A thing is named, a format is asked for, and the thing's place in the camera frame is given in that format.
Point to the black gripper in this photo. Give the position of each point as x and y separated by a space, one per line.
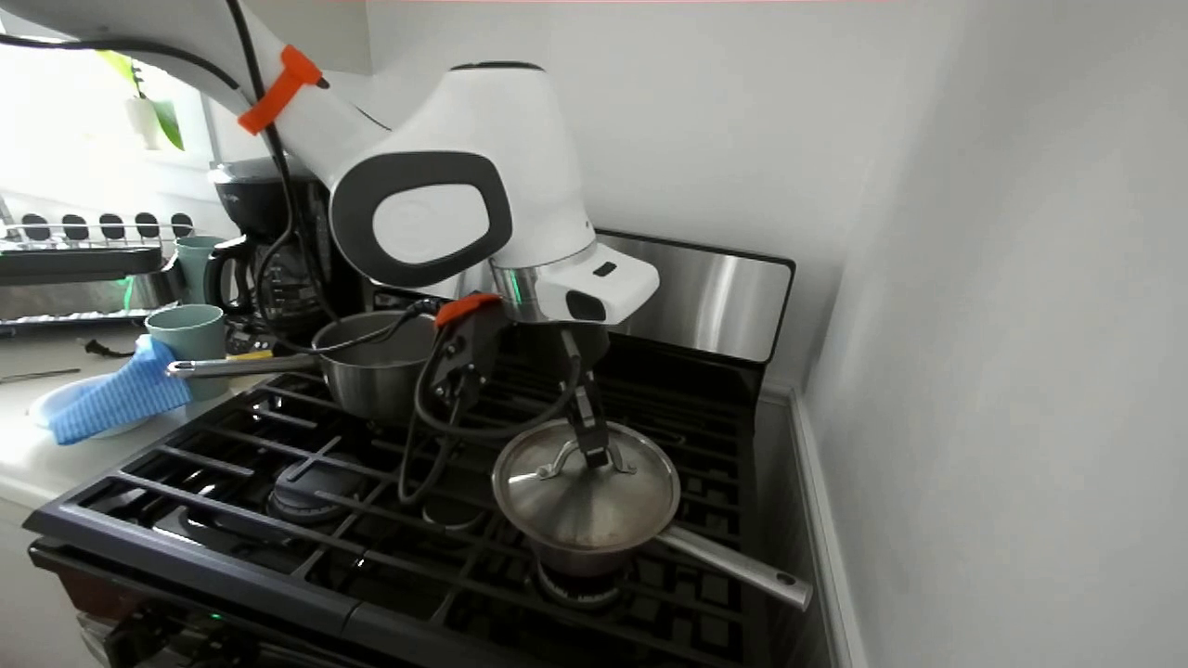
562 340

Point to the blue cloth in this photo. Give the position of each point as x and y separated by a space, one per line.
111 400

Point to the stainless steel gas stove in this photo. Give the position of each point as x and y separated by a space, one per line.
374 534

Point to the black drip coffee maker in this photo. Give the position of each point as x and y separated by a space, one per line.
265 281

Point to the teal mug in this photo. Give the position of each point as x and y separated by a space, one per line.
194 265
188 332

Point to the green potted plant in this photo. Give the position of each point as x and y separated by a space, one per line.
158 122

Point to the stainless steel countertop appliance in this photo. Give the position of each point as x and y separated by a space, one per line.
77 265

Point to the bright window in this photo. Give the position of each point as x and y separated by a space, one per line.
59 152

